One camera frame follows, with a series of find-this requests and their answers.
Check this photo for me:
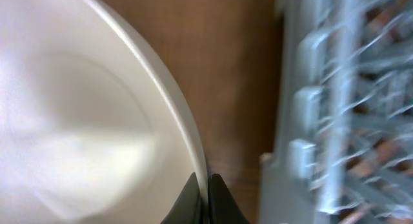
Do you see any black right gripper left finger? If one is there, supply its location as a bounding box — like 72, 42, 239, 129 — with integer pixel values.
161, 173, 203, 224

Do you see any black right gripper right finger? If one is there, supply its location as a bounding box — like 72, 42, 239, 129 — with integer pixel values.
208, 174, 250, 224

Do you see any beige bowl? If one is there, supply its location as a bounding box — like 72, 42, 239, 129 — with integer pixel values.
1, 0, 208, 223

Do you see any grey dishwasher rack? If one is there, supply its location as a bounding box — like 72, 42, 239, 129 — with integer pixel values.
259, 0, 412, 223

